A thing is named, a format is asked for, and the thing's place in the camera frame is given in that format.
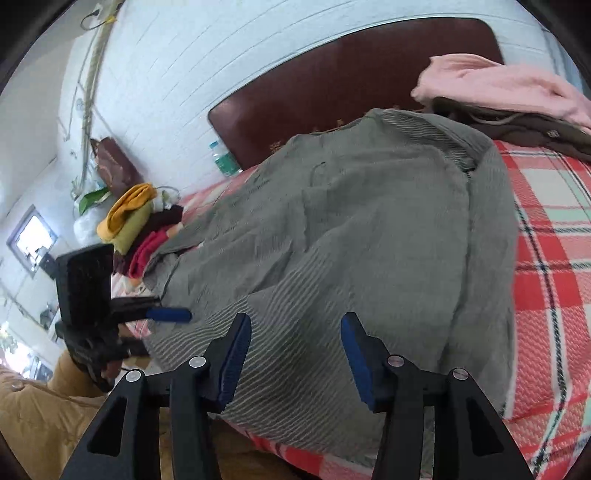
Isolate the grey striped shirt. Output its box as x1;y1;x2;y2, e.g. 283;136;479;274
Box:
144;109;518;457

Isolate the left forearm tan sleeve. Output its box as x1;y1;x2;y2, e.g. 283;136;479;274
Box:
1;351;106;479

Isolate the green label water bottle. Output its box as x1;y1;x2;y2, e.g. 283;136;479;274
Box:
209;140;242;177

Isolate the dark brown wooden headboard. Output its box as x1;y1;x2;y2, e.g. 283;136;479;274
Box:
207;17;503;169

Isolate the brown bag by wall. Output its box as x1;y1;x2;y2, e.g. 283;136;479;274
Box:
90;137;143;197

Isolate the red plaid bed sheet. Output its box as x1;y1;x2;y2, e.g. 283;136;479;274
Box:
117;138;591;480

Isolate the person's left hand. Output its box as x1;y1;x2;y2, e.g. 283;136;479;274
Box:
101;360;122;381

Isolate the wall window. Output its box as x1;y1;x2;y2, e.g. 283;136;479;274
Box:
6;205;58;277

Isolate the dark brown hoodie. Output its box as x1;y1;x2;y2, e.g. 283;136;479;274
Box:
427;97;590;163

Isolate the pink sweater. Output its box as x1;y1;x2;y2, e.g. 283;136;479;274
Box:
411;54;590;133

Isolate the white wall pipe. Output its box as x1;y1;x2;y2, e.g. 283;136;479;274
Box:
57;1;124;199

